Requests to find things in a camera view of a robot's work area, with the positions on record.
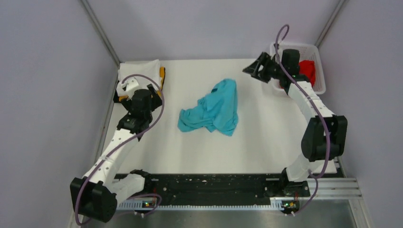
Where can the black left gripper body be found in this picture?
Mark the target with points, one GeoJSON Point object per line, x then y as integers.
{"type": "Point", "coordinates": [156, 102]}

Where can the red t-shirt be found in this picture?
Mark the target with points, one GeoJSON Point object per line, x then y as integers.
{"type": "Point", "coordinates": [307, 68]}

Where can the aluminium frame post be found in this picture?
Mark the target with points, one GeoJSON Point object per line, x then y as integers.
{"type": "Point", "coordinates": [340, 4]}
{"type": "Point", "coordinates": [100, 31]}

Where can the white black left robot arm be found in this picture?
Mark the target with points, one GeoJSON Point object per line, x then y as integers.
{"type": "Point", "coordinates": [96, 195]}

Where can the white plastic laundry basket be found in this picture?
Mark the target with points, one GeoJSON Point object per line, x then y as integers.
{"type": "Point", "coordinates": [308, 52]}

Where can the yellow folded t-shirt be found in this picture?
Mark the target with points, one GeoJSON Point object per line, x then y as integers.
{"type": "Point", "coordinates": [162, 75]}

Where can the aluminium rail right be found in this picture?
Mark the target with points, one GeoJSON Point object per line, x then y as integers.
{"type": "Point", "coordinates": [338, 189]}

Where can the aluminium frame post left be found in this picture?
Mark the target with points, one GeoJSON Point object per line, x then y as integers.
{"type": "Point", "coordinates": [100, 31]}

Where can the white cable duct strip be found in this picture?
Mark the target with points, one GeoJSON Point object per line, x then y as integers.
{"type": "Point", "coordinates": [139, 204]}

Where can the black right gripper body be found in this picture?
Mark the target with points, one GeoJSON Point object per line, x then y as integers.
{"type": "Point", "coordinates": [270, 69]}

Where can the white folded t-shirt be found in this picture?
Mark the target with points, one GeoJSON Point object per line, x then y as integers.
{"type": "Point", "coordinates": [150, 69]}

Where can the black folded t-shirt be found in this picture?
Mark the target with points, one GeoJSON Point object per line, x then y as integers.
{"type": "Point", "coordinates": [117, 98]}

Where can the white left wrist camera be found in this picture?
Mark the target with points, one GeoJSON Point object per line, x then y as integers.
{"type": "Point", "coordinates": [130, 85]}

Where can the turquoise t-shirt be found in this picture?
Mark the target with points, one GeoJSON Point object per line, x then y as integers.
{"type": "Point", "coordinates": [216, 111]}

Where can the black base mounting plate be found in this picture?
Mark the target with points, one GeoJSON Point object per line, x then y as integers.
{"type": "Point", "coordinates": [222, 189]}

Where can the aluminium frame post right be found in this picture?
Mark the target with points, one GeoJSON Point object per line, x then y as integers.
{"type": "Point", "coordinates": [340, 4]}

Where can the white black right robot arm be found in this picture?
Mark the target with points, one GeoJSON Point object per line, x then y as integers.
{"type": "Point", "coordinates": [324, 136]}

